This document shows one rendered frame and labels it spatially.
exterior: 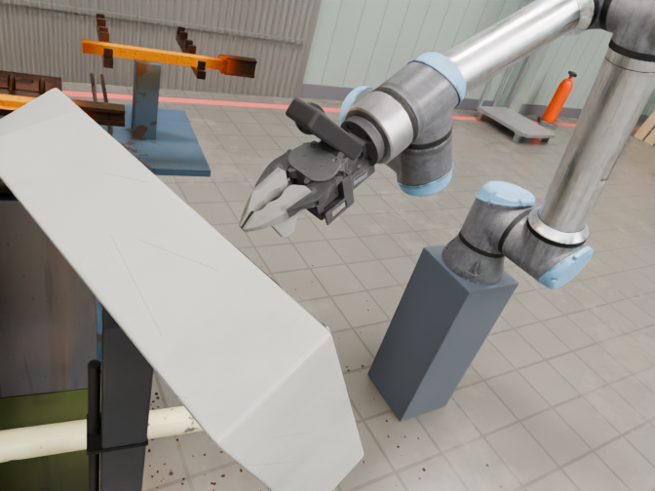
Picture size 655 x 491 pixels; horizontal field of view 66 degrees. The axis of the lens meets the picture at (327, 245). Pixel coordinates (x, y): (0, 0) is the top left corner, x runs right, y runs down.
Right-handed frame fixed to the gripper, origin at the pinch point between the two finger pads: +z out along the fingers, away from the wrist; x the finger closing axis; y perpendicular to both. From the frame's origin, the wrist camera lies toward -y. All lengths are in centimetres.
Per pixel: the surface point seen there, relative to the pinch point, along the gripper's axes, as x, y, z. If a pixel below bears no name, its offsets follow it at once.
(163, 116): 95, 52, -25
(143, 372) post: -11.7, -7.1, 18.8
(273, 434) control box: -27.1, -17.2, 14.5
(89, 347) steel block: 30, 38, 28
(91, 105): 43.7, 4.8, 0.9
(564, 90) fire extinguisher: 137, 332, -448
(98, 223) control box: -10.0, -21.6, 14.0
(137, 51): 74, 19, -20
